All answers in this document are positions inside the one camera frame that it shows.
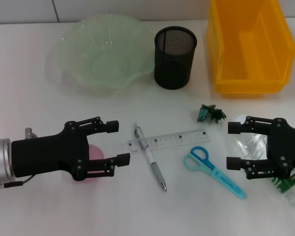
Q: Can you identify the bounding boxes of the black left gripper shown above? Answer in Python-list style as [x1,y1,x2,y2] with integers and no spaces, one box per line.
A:
[11,116,131,182]

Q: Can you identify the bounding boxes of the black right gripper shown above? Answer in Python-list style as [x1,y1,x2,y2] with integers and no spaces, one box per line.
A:
[226,116,295,180]

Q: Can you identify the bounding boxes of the clear water bottle green label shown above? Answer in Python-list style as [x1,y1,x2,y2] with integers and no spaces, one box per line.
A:
[232,115,295,208]

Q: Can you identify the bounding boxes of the pink peach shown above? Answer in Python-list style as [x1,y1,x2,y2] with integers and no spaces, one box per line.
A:
[88,144,105,184]

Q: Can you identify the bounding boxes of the blue capped scissors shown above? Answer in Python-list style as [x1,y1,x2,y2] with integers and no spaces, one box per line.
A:
[183,146,247,199]

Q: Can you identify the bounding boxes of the clear plastic ruler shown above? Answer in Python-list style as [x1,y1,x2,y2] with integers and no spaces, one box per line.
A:
[126,129,211,155]

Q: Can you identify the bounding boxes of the white grey ballpoint pen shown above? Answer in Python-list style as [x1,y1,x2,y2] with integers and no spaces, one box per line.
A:
[133,122,168,192]

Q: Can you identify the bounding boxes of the green glass fruit plate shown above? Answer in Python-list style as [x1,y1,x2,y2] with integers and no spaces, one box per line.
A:
[48,14,155,95]

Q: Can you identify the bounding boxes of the black mesh pen holder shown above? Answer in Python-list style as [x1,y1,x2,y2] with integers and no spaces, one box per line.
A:
[153,26,198,90]

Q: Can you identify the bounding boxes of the yellow plastic bin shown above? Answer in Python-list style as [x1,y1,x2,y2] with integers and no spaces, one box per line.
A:
[206,0,295,95]

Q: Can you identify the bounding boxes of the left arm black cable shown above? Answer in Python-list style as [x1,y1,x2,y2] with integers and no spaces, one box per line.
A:
[3,176,37,189]

